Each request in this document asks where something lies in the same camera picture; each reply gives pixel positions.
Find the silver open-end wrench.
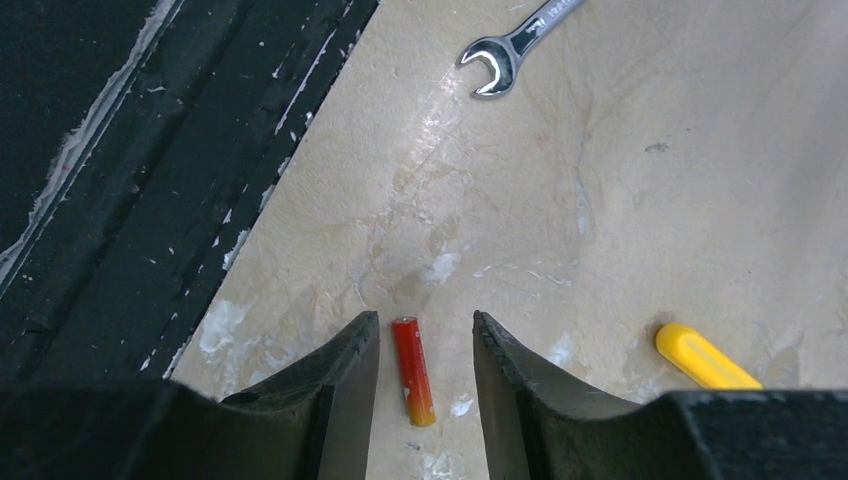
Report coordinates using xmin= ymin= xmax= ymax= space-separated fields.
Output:
xmin=456 ymin=0 xmax=585 ymax=100

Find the yellow handled screwdriver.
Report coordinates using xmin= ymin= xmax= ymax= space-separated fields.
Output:
xmin=654 ymin=323 xmax=763 ymax=390

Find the red battery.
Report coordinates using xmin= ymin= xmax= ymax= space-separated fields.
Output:
xmin=391 ymin=317 xmax=436 ymax=427

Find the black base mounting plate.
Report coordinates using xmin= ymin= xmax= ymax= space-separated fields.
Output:
xmin=1 ymin=1 xmax=377 ymax=383

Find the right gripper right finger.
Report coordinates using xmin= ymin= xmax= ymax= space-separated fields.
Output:
xmin=473 ymin=311 xmax=847 ymax=479

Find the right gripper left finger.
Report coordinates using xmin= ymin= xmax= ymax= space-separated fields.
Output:
xmin=1 ymin=311 xmax=380 ymax=479

